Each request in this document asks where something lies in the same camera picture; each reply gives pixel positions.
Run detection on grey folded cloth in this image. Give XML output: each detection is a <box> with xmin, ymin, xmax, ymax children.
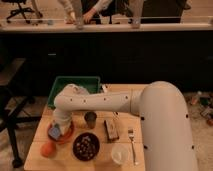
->
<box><xmin>77</xmin><ymin>86</ymin><xmax>90</xmax><ymax>94</ymax></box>

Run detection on green plastic tray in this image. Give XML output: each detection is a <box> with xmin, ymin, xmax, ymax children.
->
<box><xmin>47</xmin><ymin>76</ymin><xmax>100</xmax><ymax>109</ymax></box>

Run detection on brown chocolate bar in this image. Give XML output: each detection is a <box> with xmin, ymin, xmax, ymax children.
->
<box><xmin>104</xmin><ymin>119</ymin><xmax>119</xmax><ymax>141</ymax></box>

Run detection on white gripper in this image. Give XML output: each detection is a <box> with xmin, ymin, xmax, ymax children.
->
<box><xmin>53</xmin><ymin>114</ymin><xmax>72</xmax><ymax>135</ymax></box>

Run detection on white cup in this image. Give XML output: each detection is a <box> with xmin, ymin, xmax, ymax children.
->
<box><xmin>111</xmin><ymin>144</ymin><xmax>129</xmax><ymax>165</ymax></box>

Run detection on silver fork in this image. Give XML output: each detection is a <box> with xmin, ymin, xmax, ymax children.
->
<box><xmin>128</xmin><ymin>128</ymin><xmax>139</xmax><ymax>166</ymax></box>

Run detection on dark bowl with nuts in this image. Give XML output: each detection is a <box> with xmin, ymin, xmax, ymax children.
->
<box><xmin>72</xmin><ymin>132</ymin><xmax>100</xmax><ymax>161</ymax></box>

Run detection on red orange bowl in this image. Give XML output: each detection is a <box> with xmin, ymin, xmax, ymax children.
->
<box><xmin>47</xmin><ymin>123</ymin><xmax>74</xmax><ymax>145</ymax></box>

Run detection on orange fruit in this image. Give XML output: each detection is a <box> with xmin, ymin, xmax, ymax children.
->
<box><xmin>41</xmin><ymin>142</ymin><xmax>56</xmax><ymax>157</ymax></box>

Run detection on small metal cup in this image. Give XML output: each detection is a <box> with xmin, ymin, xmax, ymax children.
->
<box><xmin>84</xmin><ymin>111</ymin><xmax>97</xmax><ymax>129</ymax></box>

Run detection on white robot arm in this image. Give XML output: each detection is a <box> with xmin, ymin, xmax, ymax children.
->
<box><xmin>53</xmin><ymin>81</ymin><xmax>198</xmax><ymax>171</ymax></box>

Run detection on black office chair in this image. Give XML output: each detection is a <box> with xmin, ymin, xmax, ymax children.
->
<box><xmin>0</xmin><ymin>0</ymin><xmax>43</xmax><ymax>24</ymax></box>

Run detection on blue sponge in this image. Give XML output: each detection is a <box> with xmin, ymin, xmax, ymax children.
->
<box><xmin>48</xmin><ymin>124</ymin><xmax>61</xmax><ymax>140</ymax></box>

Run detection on dark side chair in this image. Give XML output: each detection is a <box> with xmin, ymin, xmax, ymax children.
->
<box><xmin>0</xmin><ymin>58</ymin><xmax>41</xmax><ymax>168</ymax></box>

